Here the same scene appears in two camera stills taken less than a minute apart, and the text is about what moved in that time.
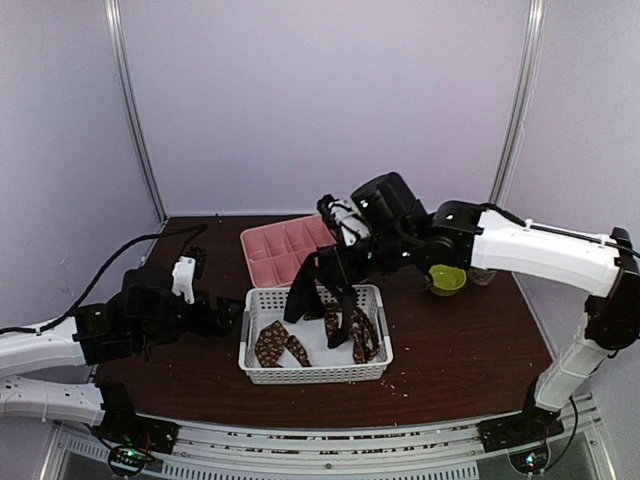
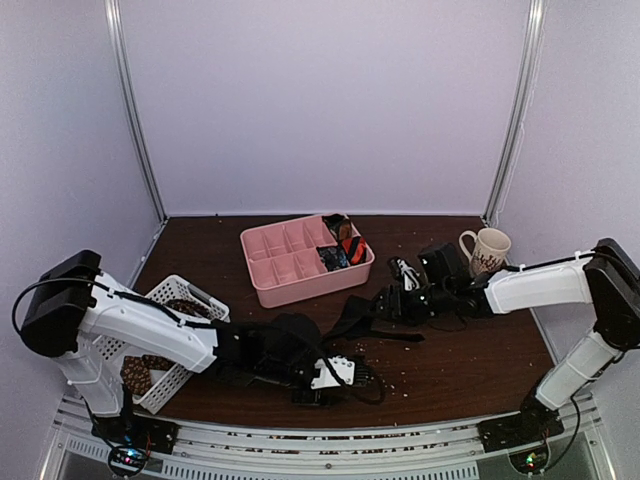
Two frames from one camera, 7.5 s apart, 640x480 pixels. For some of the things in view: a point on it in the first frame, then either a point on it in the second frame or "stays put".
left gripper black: [221, 325] to [307, 399]
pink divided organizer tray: [275, 251] stays put
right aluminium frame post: [535, 36] stays put
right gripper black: [349, 265] to [400, 311]
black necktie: [323, 278] to [300, 331]
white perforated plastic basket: [273, 351] to [111, 348]
